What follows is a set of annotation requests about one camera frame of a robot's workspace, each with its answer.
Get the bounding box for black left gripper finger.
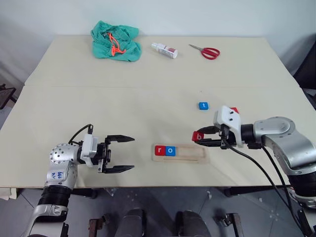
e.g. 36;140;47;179
102;164;135;174
106;134;135;145

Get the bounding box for black table frame bar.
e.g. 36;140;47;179
224;185;296;198
70;188;97;199

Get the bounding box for wooden letter tray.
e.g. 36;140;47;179
151;143;208;164

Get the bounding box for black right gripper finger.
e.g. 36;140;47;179
196;138;223;148
196;125;220;135

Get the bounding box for red letter b block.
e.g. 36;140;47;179
191;131;206;143

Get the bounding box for orange cord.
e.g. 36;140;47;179
107;32;127;56

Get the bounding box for dark rounded shape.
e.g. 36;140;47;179
118;208;147;237
174;209;209;237

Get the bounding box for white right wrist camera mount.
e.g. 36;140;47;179
213;105;242;148

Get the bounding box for black stand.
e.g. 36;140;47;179
0;83;17;110

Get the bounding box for red handled scissors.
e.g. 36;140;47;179
189;43;221;60

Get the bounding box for white spray bottle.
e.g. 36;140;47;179
151;42;179;60

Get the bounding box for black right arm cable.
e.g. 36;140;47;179
221;138;310;237
261;145;298;215

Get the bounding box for rusty caster frame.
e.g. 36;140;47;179
88;214;111;237
213;212;245;237

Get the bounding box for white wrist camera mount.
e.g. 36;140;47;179
80;133;100;169
213;105;242;148

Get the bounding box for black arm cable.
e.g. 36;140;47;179
68;123;94;145
261;145;298;215
221;138;310;237

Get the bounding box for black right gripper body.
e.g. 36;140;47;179
216;124;238;151

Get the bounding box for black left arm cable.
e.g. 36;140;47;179
68;123;94;145

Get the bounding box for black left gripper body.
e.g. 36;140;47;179
93;137;112;173

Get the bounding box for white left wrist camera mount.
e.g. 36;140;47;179
80;133;100;169

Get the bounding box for green crumpled cloth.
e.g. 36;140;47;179
90;20;143;62

